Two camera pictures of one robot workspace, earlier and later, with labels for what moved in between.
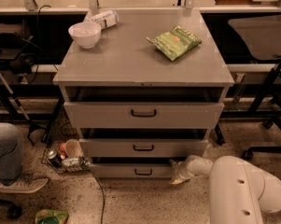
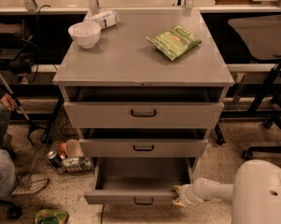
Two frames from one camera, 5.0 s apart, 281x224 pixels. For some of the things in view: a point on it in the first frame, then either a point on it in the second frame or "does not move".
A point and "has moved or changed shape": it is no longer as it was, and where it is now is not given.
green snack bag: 175,42 does not move
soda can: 54,158 does not move
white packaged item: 106,20 does not move
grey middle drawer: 142,143 does not move
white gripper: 189,168 to 187,193
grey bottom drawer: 132,167 has moved or changed shape
